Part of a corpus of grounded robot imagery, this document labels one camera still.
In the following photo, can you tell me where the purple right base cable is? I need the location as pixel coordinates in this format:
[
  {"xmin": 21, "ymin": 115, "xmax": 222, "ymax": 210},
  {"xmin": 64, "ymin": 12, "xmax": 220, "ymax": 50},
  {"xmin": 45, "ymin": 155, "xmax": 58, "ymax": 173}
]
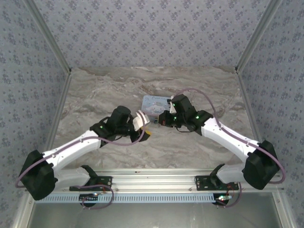
[{"xmin": 215, "ymin": 182, "xmax": 243, "ymax": 209}]

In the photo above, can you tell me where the small circuit board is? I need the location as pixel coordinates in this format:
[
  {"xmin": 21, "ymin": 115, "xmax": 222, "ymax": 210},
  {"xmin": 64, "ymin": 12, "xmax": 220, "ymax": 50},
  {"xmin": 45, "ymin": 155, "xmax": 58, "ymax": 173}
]
[
  {"xmin": 79, "ymin": 193, "xmax": 99, "ymax": 203},
  {"xmin": 215, "ymin": 194, "xmax": 232, "ymax": 205}
]

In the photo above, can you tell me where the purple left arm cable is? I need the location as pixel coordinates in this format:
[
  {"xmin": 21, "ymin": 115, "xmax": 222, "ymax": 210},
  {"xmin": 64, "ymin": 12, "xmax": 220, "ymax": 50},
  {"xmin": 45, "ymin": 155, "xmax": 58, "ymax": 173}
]
[{"xmin": 15, "ymin": 111, "xmax": 147, "ymax": 189}]

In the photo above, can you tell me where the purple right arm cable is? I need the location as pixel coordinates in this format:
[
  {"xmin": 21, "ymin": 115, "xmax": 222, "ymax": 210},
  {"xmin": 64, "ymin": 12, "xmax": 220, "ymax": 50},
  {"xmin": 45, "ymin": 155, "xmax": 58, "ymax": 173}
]
[{"xmin": 174, "ymin": 87, "xmax": 285, "ymax": 185}]

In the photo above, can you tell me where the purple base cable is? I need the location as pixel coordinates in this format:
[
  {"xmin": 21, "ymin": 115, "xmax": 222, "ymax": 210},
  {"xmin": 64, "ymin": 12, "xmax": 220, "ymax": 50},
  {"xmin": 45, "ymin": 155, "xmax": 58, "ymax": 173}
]
[
  {"xmin": 215, "ymin": 182, "xmax": 243, "ymax": 209},
  {"xmin": 76, "ymin": 184, "xmax": 115, "ymax": 210}
]

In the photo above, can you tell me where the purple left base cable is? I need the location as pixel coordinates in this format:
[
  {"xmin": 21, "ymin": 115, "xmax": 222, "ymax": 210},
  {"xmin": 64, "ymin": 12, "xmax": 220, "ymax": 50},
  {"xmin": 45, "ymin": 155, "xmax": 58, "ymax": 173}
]
[{"xmin": 76, "ymin": 184, "xmax": 115, "ymax": 210}]

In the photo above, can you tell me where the small right circuit board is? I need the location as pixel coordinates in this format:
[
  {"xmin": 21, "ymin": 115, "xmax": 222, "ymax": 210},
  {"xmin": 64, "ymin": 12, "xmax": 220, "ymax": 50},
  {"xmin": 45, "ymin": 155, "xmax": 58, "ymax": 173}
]
[{"xmin": 215, "ymin": 194, "xmax": 232, "ymax": 205}]

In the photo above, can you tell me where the white slotted cable duct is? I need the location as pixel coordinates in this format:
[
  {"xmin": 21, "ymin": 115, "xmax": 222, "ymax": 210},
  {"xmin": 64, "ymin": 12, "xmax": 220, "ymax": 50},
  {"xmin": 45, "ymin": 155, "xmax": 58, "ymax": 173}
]
[{"xmin": 35, "ymin": 192, "xmax": 220, "ymax": 204}]

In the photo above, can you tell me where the aluminium table side rail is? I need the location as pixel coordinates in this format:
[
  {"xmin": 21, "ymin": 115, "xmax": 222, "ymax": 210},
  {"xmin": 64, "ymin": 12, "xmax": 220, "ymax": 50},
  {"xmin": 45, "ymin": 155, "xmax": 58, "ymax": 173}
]
[
  {"xmin": 44, "ymin": 71, "xmax": 72, "ymax": 152},
  {"xmin": 236, "ymin": 71, "xmax": 262, "ymax": 145}
]

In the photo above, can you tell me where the aluminium upright frame post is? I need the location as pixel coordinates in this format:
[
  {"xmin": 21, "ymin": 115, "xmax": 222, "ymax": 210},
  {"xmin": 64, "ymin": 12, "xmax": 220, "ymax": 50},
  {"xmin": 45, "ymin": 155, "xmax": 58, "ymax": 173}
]
[
  {"xmin": 234, "ymin": 0, "xmax": 283, "ymax": 73},
  {"xmin": 25, "ymin": 0, "xmax": 72, "ymax": 75}
]

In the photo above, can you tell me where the light blue cartoon card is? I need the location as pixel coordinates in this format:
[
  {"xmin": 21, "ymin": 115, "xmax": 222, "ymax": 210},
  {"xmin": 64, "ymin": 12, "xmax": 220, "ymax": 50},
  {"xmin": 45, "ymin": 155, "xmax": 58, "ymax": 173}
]
[{"xmin": 141, "ymin": 95, "xmax": 172, "ymax": 119}]

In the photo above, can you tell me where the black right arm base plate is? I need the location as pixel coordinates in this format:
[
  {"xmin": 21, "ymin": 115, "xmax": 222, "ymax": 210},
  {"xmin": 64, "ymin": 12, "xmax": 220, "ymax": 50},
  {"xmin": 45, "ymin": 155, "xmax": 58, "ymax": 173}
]
[{"xmin": 195, "ymin": 163, "xmax": 239, "ymax": 191}]

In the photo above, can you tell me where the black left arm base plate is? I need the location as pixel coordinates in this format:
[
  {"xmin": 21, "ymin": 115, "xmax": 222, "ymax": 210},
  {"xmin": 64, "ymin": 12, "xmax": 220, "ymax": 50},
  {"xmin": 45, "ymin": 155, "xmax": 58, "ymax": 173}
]
[{"xmin": 69, "ymin": 166, "xmax": 113, "ymax": 191}]

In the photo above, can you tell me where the small left circuit board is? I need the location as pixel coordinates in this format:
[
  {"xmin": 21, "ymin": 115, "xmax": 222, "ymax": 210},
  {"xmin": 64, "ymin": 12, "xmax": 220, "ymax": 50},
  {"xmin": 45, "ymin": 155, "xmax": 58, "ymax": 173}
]
[{"xmin": 79, "ymin": 193, "xmax": 99, "ymax": 203}]

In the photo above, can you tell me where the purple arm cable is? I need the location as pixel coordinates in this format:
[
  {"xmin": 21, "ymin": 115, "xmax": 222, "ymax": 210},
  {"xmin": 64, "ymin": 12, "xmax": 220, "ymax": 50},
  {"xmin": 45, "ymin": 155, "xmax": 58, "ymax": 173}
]
[
  {"xmin": 15, "ymin": 111, "xmax": 147, "ymax": 189},
  {"xmin": 174, "ymin": 87, "xmax": 285, "ymax": 185}
]

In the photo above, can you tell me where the aluminium mounting rail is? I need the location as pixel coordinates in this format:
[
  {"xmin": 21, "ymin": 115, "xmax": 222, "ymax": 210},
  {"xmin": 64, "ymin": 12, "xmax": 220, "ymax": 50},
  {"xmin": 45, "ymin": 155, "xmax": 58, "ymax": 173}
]
[{"xmin": 56, "ymin": 168, "xmax": 285, "ymax": 193}]

